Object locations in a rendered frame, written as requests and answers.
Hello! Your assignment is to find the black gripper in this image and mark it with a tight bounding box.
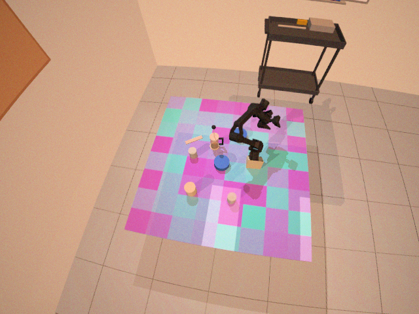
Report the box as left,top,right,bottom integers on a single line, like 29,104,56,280
257,113,281,130

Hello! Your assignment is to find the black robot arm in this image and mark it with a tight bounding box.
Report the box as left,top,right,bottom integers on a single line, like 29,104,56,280
229,98,273,161

